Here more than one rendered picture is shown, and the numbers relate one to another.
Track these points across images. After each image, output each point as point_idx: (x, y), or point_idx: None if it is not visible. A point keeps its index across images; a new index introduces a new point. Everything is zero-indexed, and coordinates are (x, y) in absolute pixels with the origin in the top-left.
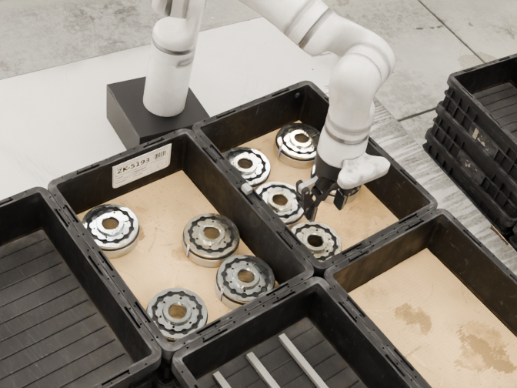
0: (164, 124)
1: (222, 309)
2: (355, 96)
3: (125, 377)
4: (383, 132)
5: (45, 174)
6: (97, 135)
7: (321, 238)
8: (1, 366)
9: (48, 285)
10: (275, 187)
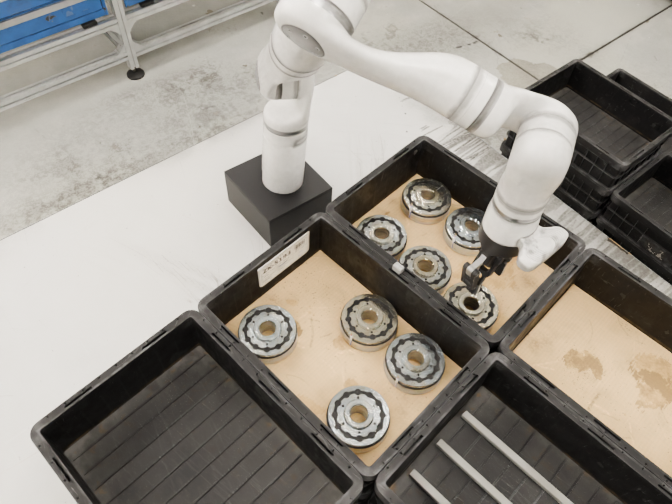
0: (288, 201)
1: (398, 395)
2: (546, 179)
3: None
4: (485, 164)
5: (185, 271)
6: (224, 221)
7: (476, 299)
8: None
9: (220, 407)
10: (416, 252)
